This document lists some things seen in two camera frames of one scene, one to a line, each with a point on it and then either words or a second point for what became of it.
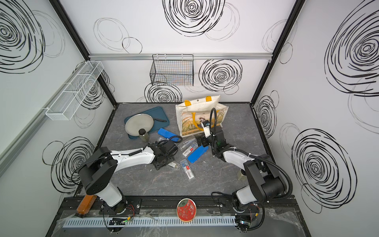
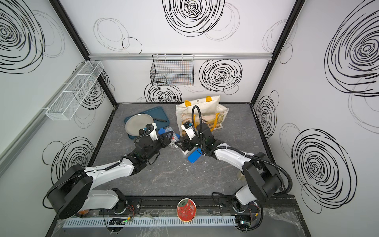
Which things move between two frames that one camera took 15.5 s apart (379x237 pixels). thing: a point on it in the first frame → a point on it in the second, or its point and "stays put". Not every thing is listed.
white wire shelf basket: (65, 106) stays put
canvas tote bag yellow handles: (189, 115) stays put
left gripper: (161, 167) → (166, 141)
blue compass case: (197, 153) stays put
